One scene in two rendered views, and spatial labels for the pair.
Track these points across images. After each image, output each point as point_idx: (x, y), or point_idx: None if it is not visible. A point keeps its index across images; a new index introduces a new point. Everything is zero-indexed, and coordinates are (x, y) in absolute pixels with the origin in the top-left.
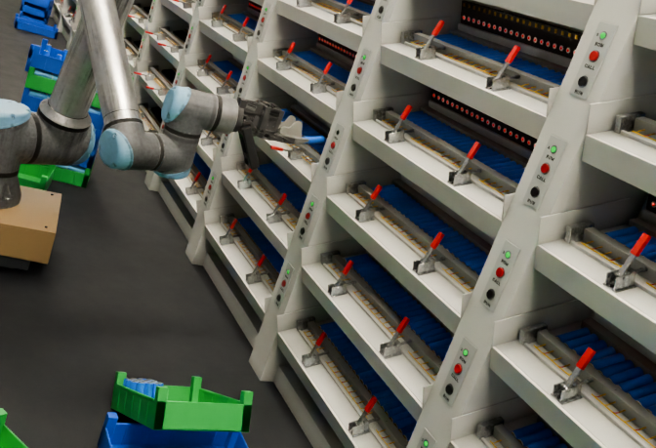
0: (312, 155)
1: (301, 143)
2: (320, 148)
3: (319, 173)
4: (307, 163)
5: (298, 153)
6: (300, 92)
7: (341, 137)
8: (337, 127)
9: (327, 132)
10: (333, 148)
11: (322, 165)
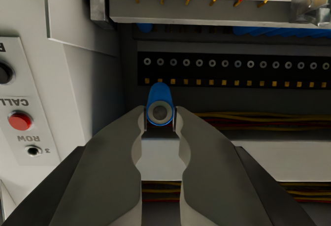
0: (227, 18)
1: (330, 25)
2: (255, 27)
3: (15, 11)
4: None
5: (302, 2)
6: (324, 169)
7: (10, 145)
8: (50, 159)
9: (308, 43)
10: (9, 113)
11: (18, 48)
